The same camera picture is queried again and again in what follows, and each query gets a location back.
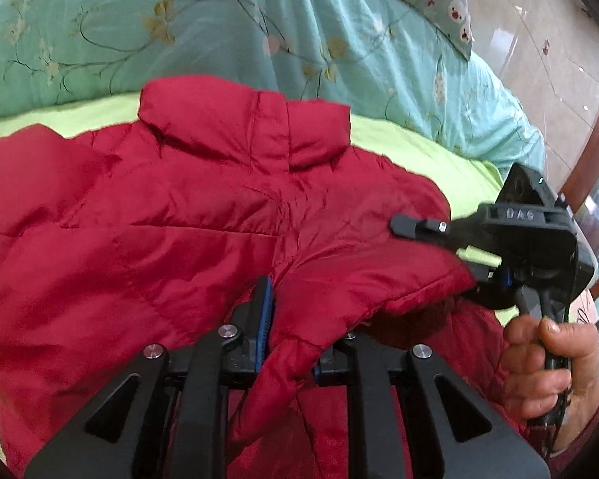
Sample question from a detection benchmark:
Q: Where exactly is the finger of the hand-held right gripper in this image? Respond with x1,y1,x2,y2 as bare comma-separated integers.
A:
390,214,461,251
458,258,522,313

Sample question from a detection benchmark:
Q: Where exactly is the teal floral quilt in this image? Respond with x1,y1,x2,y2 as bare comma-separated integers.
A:
0,0,547,170

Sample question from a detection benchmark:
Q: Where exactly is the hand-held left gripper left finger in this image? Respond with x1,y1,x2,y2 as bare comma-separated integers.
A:
24,275,276,479

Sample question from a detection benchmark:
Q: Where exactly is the person's right forearm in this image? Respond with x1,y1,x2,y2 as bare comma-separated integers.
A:
549,379,599,479

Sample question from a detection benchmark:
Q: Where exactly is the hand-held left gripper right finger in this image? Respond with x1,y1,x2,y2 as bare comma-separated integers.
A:
312,332,551,479

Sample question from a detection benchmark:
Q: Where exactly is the brown wooden door frame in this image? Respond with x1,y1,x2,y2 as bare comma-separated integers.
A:
558,55,599,210

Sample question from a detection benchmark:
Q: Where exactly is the lime green bed sheet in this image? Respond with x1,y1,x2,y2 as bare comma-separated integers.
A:
0,94,521,465

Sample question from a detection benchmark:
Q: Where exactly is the red puffer jacket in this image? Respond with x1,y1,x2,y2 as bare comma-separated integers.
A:
0,76,530,479

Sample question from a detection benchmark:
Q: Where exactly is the person's right hand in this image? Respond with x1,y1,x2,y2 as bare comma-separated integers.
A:
502,317,599,422

